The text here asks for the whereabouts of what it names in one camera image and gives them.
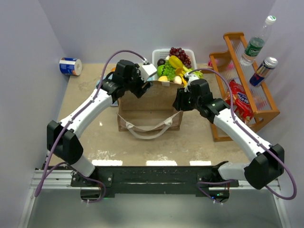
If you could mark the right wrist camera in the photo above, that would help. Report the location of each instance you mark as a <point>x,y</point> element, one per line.
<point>189,78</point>

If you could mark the white mushroom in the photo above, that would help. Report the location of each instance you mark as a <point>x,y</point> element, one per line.
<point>177,80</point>

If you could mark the purple grape bunch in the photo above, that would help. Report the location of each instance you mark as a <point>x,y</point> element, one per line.
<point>181,55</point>

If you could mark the dark mangosteen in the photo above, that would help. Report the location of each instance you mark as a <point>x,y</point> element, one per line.
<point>161,62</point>

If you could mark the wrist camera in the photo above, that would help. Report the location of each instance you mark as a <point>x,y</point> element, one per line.
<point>147,71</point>
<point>189,78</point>

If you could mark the wooden rack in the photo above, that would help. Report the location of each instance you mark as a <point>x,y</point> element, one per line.
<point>227,64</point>

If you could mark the brown paper grocery bag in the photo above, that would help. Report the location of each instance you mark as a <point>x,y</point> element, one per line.
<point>153,114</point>

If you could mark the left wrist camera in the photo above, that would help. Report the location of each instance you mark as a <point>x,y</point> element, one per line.
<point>147,71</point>

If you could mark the green grape bunch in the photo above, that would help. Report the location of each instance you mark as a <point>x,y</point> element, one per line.
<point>169,71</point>

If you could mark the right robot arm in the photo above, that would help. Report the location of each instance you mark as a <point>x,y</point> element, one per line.
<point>265,160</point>

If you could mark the yellow lemon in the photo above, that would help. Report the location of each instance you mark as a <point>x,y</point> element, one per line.
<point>163,79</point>

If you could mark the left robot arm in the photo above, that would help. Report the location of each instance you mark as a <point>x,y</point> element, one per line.
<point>63,137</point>

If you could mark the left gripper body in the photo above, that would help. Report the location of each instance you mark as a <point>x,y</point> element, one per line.
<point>141,88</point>

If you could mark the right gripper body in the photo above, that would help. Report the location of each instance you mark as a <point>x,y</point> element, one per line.
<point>179,100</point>

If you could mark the red bull can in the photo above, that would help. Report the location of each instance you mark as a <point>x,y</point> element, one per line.
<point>265,68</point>

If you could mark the white plastic basket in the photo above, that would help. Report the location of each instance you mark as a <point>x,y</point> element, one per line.
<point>164,54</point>

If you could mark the toilet paper roll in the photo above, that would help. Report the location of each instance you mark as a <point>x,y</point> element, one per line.
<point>70,66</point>

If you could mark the red snack packet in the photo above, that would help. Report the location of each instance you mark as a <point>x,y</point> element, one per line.
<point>240,101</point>

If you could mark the black base frame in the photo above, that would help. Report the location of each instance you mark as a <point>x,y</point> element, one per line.
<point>107,181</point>

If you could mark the green celery stalks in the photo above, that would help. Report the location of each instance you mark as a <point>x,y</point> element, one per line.
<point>197,73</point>

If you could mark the clear water bottle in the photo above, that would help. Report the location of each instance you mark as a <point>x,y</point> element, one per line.
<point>257,42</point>

